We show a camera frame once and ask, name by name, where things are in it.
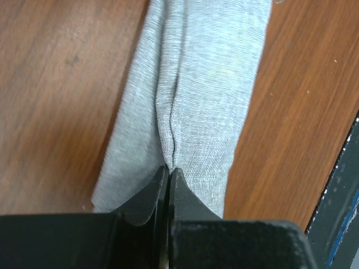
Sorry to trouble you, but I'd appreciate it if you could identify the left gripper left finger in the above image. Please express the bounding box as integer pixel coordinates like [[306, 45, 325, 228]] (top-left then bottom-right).
[[112, 166, 169, 268]]

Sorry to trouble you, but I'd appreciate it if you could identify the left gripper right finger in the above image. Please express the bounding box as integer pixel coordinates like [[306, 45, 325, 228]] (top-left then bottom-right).
[[168, 168, 221, 268]]

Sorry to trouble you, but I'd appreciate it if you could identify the grey cloth napkin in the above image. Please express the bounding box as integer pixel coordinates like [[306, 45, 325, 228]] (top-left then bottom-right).
[[91, 1, 271, 216]]

